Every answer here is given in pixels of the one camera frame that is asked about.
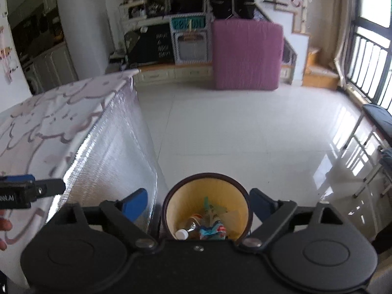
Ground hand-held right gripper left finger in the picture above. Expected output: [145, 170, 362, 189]
[57, 188, 159, 249]

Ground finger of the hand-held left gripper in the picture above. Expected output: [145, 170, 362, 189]
[32, 178, 67, 196]
[0, 174, 36, 182]

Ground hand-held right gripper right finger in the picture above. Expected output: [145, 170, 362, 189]
[237, 188, 344, 248]

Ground yellow wastebasket with dark rim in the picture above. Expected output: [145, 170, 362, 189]
[161, 173, 252, 241]

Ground teal plastic packet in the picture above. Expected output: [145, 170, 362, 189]
[203, 197, 228, 221]

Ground clear plastic bottle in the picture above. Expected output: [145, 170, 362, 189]
[176, 216, 205, 240]

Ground person's left hand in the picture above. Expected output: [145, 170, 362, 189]
[0, 216, 13, 252]

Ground cream kitchen cabinets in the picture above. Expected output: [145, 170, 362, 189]
[23, 41, 79, 96]

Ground low wooden cabinet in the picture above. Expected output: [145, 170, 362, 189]
[134, 62, 295, 84]

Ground blue folding chair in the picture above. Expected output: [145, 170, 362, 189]
[342, 103, 392, 200]

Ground pink cushion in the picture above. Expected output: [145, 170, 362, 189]
[211, 18, 284, 91]

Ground black chalkboard sign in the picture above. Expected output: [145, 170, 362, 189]
[124, 24, 175, 68]

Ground white wooden staircase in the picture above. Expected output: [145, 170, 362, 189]
[254, 0, 338, 90]

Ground black balcony railing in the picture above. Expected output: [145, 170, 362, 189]
[345, 24, 392, 111]

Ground beige curtain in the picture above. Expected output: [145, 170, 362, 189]
[333, 0, 364, 84]

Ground white shelf cart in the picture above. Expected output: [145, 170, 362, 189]
[119, 0, 148, 23]

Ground pink wall ribbon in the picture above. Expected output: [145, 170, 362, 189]
[0, 45, 16, 84]

